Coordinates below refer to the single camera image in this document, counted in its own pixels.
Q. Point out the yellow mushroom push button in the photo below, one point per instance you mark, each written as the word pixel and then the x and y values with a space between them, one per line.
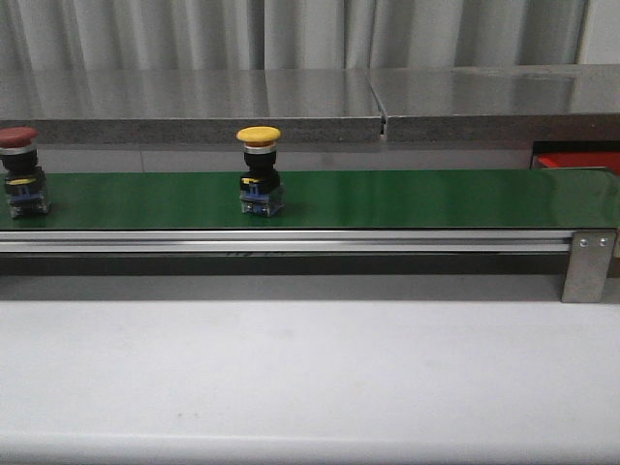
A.
pixel 261 191

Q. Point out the red mushroom push button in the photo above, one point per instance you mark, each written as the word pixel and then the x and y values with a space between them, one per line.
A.
pixel 25 181

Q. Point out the green conveyor belt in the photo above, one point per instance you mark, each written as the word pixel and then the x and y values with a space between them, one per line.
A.
pixel 341 199

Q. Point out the red plastic tray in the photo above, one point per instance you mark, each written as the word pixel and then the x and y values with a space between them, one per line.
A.
pixel 606 160

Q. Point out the grey stone countertop shelf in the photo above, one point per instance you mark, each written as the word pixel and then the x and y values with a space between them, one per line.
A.
pixel 520 104

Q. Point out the grey pleated curtain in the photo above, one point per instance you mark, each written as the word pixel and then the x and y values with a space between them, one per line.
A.
pixel 271 35

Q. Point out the steel conveyor support bracket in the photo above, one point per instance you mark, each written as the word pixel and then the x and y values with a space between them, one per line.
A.
pixel 590 257

